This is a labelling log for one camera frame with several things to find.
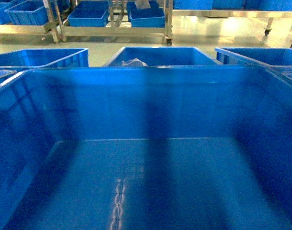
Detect blue crate on cart right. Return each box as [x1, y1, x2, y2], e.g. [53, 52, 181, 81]
[126, 0, 165, 28]

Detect blue crate on cart left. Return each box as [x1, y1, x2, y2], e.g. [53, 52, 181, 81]
[68, 1, 110, 27]

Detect clear plastic bag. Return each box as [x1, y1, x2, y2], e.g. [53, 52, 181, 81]
[122, 58, 147, 67]

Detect large blue plastic crate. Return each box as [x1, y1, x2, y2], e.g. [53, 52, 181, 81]
[0, 66, 292, 230]

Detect blue crate with clear bag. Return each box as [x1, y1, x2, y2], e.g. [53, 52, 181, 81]
[104, 46, 221, 67]

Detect blue crate on left rack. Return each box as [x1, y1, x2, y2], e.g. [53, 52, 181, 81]
[5, 0, 48, 26]

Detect blue crate on cart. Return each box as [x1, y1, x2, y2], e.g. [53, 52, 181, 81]
[68, 1, 110, 27]
[126, 0, 165, 28]

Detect blue crate far right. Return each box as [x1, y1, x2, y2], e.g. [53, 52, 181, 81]
[215, 47, 292, 80]

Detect blue crate far left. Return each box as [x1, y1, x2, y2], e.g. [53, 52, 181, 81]
[0, 48, 89, 71]

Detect steel wheeled shelf cart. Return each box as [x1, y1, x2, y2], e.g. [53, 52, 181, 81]
[43, 0, 173, 46]

